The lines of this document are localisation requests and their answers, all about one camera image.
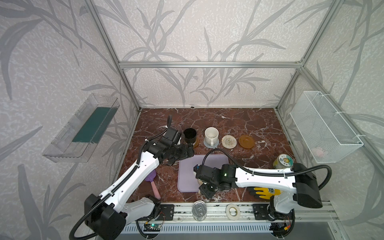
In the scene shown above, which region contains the black mug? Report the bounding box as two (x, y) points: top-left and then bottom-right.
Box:
(183, 128), (197, 144)

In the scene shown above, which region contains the green lit circuit board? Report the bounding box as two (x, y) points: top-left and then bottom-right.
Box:
(143, 222), (163, 233)

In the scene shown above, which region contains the clear glass jar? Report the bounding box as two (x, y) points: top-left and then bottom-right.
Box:
(192, 201), (207, 222)

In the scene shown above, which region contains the white patterned round coaster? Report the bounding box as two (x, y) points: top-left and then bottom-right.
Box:
(222, 135), (237, 149)

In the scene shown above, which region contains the large white mug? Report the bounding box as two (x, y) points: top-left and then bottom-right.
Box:
(204, 127), (219, 139)

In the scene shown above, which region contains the lavender plastic tray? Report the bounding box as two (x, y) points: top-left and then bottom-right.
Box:
(178, 155), (229, 193)

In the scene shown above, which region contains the clear wall shelf green mat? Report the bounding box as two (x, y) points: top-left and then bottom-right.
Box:
(43, 94), (120, 163)

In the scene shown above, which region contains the pink object in basket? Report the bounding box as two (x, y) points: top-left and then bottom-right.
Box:
(311, 147), (325, 158)

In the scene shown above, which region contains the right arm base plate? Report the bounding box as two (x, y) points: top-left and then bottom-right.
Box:
(252, 203), (296, 222)

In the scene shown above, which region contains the white tape roll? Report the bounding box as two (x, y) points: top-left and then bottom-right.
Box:
(226, 204), (241, 221)

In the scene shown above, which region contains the white wire basket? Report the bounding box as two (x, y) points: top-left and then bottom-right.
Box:
(290, 91), (364, 164)

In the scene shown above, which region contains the green labelled tin can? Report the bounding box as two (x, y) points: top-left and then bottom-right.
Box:
(273, 154), (294, 169)

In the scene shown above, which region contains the brown wooden coaster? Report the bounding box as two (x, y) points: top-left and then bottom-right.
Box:
(193, 138), (200, 149)
(238, 135), (255, 149)

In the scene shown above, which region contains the light blue woven coaster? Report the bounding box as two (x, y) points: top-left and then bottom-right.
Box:
(204, 137), (219, 149)

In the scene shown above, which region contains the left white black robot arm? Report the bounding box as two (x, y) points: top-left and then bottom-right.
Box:
(69, 116), (194, 240)

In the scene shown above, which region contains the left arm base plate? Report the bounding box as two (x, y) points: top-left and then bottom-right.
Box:
(149, 204), (175, 221)

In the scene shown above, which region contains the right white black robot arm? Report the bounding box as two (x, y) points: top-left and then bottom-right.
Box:
(194, 157), (332, 219)

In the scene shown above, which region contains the purple pink spatula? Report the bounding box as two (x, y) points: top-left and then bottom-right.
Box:
(145, 170), (161, 200)

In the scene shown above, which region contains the yellow black work glove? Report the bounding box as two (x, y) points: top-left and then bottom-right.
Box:
(248, 187), (282, 200)

